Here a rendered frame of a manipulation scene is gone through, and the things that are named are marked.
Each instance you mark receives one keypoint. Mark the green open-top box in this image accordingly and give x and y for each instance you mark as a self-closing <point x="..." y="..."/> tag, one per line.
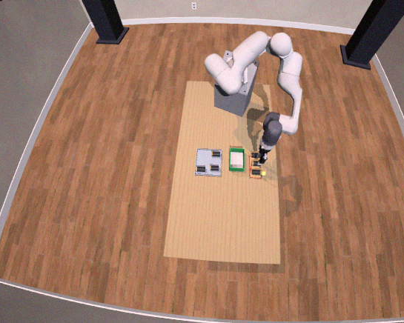
<point x="237" y="159"/>

